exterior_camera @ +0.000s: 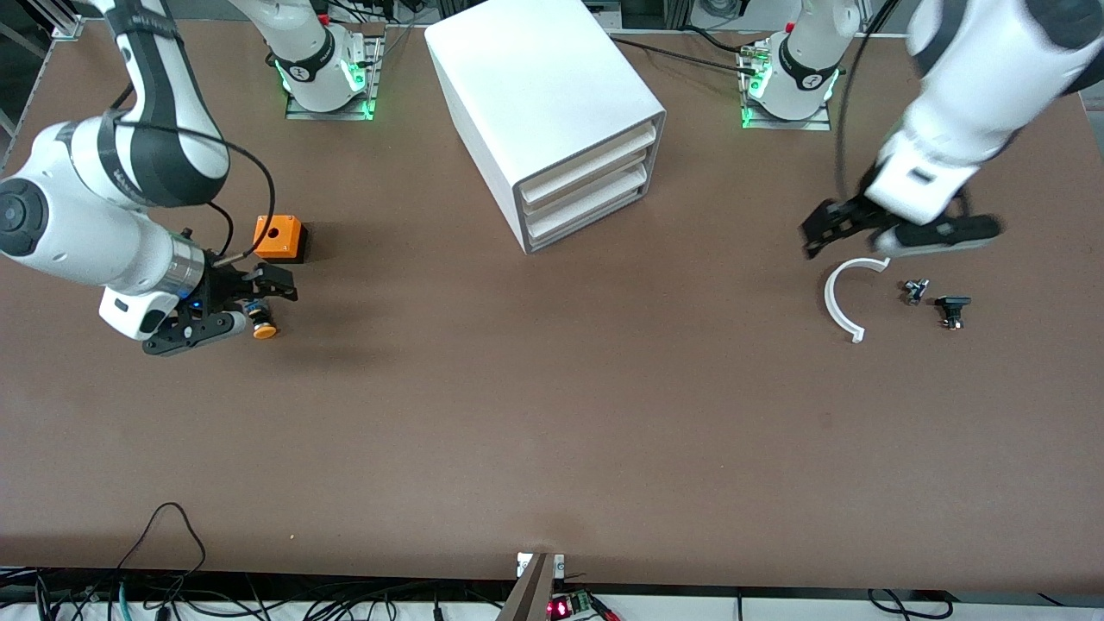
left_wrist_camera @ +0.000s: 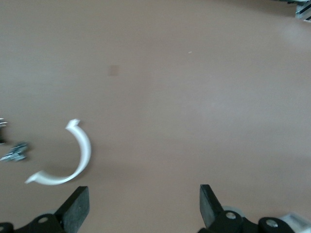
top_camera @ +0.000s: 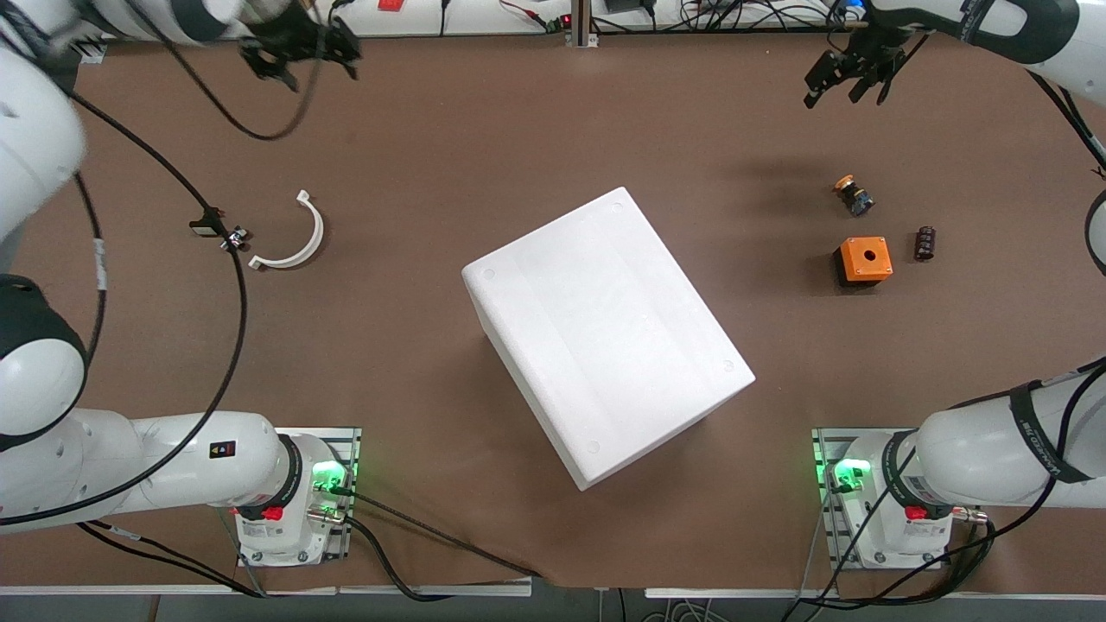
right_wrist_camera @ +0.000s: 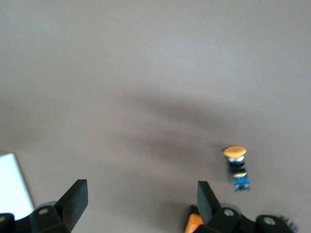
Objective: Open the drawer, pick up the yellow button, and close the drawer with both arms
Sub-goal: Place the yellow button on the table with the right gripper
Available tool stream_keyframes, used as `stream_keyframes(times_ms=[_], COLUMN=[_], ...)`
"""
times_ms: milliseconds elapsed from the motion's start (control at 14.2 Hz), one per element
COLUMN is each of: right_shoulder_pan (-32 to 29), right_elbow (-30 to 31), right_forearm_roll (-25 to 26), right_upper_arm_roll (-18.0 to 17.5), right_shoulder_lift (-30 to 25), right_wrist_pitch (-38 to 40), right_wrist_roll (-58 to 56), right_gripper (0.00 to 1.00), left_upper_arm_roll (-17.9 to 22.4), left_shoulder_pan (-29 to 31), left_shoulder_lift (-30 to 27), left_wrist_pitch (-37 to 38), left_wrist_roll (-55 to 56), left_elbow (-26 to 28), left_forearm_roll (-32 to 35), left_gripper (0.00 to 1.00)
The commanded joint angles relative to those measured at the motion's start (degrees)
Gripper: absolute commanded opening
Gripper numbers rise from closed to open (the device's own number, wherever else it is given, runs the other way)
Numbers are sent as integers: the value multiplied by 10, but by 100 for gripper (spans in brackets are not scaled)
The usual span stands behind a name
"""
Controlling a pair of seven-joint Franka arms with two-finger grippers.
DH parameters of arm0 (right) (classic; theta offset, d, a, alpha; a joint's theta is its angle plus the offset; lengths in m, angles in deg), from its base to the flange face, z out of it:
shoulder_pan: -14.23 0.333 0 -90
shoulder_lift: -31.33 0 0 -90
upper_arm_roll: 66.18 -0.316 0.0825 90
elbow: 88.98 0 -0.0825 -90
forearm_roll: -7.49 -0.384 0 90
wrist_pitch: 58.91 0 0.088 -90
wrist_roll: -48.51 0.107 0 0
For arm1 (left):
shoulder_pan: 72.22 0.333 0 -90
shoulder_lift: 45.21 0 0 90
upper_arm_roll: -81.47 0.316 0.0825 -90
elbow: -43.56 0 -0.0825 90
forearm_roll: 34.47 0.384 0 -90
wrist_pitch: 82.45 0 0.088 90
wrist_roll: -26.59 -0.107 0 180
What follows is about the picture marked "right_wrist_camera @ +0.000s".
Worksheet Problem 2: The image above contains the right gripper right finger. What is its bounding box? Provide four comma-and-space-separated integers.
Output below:
197, 181, 242, 233

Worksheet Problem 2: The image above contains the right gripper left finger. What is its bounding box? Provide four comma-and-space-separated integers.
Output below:
29, 179, 88, 233

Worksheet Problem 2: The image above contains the orange push button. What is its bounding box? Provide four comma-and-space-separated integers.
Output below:
223, 145, 252, 193

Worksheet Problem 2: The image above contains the white drawer cabinet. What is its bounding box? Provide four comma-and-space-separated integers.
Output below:
0, 152, 35, 218

